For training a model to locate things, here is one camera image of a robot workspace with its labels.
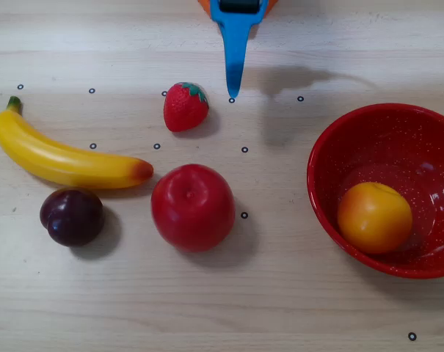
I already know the red speckled enamel bowl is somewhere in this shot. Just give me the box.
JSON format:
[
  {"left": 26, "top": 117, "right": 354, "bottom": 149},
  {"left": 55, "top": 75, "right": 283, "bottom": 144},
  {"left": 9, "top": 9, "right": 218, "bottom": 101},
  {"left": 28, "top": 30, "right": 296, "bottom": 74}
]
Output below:
[{"left": 306, "top": 103, "right": 444, "bottom": 279}]

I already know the yellow toy banana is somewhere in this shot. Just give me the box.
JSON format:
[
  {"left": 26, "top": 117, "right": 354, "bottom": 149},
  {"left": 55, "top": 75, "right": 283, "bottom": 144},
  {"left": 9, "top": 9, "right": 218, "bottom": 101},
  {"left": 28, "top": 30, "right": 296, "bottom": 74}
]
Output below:
[{"left": 0, "top": 95, "right": 155, "bottom": 190}]

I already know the dark purple toy plum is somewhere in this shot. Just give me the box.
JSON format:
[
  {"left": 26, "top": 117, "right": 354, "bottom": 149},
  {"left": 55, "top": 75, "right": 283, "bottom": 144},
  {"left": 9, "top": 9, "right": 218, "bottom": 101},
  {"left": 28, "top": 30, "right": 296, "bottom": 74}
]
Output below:
[{"left": 39, "top": 187, "right": 106, "bottom": 248}]

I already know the yellow orange toy peach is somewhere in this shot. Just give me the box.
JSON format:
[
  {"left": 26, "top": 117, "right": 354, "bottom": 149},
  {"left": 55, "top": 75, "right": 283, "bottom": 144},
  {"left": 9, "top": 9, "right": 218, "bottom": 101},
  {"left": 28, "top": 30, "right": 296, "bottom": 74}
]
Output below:
[{"left": 336, "top": 182, "right": 414, "bottom": 254}]

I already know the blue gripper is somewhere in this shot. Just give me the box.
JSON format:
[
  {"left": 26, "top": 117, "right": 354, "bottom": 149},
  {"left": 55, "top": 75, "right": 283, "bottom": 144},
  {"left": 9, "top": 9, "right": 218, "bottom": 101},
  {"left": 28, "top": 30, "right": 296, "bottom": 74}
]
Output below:
[{"left": 209, "top": 0, "right": 270, "bottom": 100}]

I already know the red toy apple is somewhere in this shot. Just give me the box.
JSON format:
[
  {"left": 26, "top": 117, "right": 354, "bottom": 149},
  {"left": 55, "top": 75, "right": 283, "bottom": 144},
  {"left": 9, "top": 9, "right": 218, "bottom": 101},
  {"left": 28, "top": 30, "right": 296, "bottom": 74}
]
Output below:
[{"left": 150, "top": 163, "right": 236, "bottom": 253}]

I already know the red toy strawberry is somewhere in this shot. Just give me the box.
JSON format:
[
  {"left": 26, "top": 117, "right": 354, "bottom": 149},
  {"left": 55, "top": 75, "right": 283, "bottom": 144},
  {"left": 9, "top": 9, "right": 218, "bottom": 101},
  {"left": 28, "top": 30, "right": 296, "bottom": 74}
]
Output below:
[{"left": 163, "top": 81, "right": 210, "bottom": 133}]

